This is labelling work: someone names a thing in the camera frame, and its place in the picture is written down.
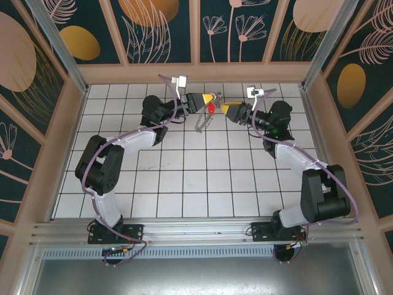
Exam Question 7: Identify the small circuit board with wires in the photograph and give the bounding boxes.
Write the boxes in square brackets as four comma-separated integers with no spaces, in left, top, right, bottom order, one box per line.
[101,245,131,258]

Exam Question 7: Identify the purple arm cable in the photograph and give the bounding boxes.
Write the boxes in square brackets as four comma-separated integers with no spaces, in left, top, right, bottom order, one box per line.
[251,88,360,266]
[83,73,179,267]

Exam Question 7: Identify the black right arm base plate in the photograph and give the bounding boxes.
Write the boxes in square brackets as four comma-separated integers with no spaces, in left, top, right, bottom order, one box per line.
[251,220,308,244]

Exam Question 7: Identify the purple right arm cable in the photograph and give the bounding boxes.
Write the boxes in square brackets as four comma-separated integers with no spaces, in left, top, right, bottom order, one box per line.
[251,88,360,266]

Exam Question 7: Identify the silver chain necklace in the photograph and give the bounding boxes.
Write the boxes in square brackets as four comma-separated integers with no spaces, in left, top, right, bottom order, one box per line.
[193,91,224,135]

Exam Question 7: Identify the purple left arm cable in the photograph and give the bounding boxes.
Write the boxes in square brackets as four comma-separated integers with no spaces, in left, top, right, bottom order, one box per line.
[83,73,179,267]

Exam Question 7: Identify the perforated metal cable tray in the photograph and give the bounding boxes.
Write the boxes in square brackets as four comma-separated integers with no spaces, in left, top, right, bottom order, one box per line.
[39,245,359,262]

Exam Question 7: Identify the aluminium table side rail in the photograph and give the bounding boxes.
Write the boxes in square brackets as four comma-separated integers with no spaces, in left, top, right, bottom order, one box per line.
[44,84,90,224]
[300,85,349,219]

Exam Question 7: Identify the aluminium frame post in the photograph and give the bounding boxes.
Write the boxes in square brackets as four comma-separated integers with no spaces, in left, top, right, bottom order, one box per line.
[300,0,360,90]
[26,0,90,93]

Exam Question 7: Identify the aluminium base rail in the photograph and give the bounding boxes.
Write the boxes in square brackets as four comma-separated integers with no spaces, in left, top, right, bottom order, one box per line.
[29,216,365,246]

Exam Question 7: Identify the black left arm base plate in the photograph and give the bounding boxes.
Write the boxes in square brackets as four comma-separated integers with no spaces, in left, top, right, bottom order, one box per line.
[88,221,145,246]

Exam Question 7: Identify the grey metal sheet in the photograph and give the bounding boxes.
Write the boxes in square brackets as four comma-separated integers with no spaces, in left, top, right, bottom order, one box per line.
[18,256,381,295]

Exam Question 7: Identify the orange connector with wires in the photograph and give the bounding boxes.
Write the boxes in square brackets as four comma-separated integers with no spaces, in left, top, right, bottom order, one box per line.
[284,227,309,250]

